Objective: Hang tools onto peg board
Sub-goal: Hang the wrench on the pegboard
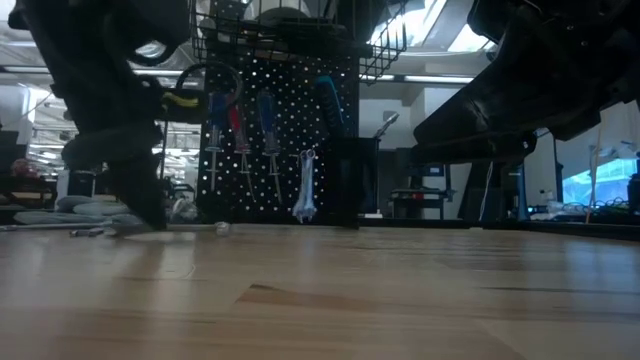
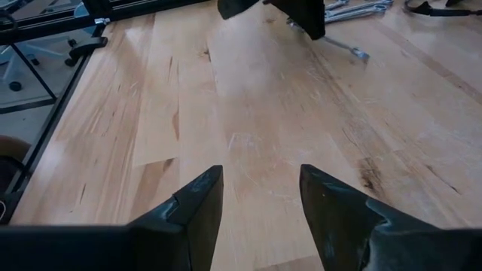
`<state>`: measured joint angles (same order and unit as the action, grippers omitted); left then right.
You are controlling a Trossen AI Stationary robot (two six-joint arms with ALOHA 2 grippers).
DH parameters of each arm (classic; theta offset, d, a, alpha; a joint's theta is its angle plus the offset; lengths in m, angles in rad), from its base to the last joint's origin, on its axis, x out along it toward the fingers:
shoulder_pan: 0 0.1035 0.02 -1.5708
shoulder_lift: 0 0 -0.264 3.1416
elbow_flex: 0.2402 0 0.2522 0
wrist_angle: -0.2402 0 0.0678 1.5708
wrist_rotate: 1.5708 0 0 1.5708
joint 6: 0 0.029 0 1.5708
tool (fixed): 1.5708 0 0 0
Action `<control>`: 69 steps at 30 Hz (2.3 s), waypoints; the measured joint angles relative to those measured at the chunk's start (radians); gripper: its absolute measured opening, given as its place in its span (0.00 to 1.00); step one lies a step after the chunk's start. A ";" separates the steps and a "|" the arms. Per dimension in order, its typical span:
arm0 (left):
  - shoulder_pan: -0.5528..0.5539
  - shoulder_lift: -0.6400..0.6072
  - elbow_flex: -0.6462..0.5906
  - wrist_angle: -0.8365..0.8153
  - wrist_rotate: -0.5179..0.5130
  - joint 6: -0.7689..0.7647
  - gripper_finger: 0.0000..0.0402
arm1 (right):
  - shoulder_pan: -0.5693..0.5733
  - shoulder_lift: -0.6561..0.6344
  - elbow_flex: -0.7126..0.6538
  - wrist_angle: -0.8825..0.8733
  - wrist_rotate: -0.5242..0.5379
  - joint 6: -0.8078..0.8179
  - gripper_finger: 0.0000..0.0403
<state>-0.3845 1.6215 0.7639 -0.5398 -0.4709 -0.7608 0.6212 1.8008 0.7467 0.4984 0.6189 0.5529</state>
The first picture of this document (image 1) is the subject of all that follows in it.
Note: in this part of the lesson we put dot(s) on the white board panel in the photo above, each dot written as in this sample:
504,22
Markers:
540,185

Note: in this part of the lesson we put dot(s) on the blue lit screen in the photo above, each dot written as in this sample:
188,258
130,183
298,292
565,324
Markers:
605,182

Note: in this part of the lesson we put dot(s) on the black desk with monitor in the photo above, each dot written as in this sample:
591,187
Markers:
420,190

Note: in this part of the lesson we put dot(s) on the black monitor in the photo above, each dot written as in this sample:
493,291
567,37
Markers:
10,155

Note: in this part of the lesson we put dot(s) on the silver socket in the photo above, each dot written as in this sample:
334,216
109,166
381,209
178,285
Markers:
222,228

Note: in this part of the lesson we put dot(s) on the white appliance box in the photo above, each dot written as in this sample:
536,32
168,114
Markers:
61,185

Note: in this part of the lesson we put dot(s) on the black pillar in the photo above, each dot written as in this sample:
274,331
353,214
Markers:
511,195

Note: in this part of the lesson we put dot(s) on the grey blue wrench pouch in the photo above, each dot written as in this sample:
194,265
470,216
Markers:
75,210

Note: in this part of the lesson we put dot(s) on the leaning black panel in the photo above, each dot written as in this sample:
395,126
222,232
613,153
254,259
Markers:
475,195

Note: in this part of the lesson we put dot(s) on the black bin box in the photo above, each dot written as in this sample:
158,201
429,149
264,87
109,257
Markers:
352,180

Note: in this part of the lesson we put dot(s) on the black and blue screwdriver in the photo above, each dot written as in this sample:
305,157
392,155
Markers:
330,105

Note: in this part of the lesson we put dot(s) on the long ceiling light strip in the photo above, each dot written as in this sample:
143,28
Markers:
435,79
160,72

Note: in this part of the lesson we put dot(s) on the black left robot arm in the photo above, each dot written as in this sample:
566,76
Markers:
90,65

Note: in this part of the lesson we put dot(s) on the black peg board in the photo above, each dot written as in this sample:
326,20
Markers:
300,175

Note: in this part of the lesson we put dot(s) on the grey angled lamp head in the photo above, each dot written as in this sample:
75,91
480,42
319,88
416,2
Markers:
386,125

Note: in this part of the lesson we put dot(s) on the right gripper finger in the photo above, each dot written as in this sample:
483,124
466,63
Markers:
445,120
475,150

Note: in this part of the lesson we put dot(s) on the black frame stand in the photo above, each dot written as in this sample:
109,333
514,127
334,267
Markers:
163,160

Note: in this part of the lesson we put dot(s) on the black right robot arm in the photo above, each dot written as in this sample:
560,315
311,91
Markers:
575,30

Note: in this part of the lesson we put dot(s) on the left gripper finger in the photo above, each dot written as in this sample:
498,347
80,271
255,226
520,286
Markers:
140,195

